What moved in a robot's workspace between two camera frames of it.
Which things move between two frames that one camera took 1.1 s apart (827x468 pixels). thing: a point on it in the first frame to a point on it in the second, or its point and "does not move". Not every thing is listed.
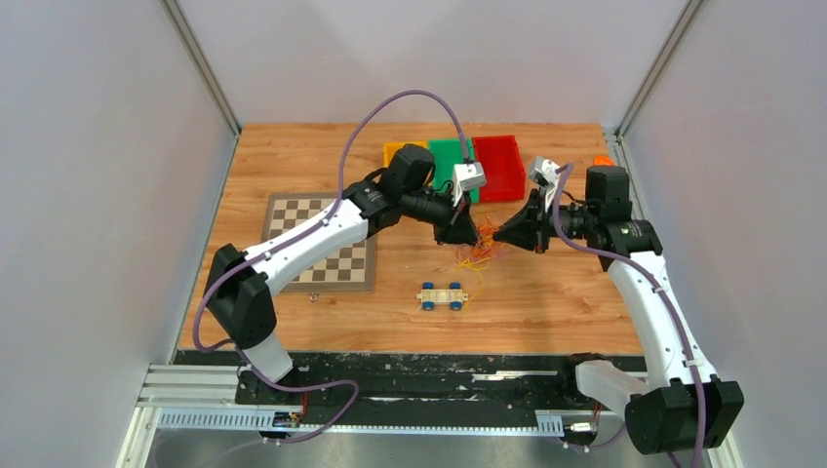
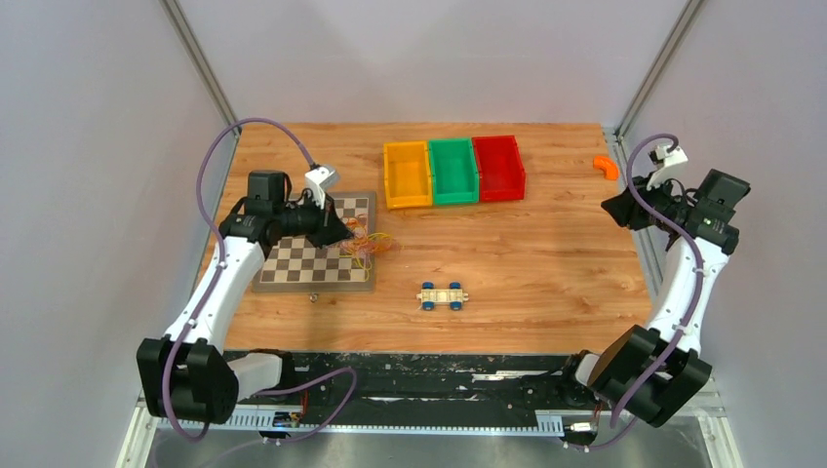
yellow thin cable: [480, 264] to [370, 240]
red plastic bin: [502, 165] does not move
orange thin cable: [485, 246] to [362, 242]
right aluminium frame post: [689, 10] does not move
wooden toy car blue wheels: [452, 296] does not move
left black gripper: [455, 226] to [330, 228]
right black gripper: [529, 228] to [625, 210]
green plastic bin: [447, 153] does not move
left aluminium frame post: [202, 63] does not move
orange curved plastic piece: [603, 161] does not move
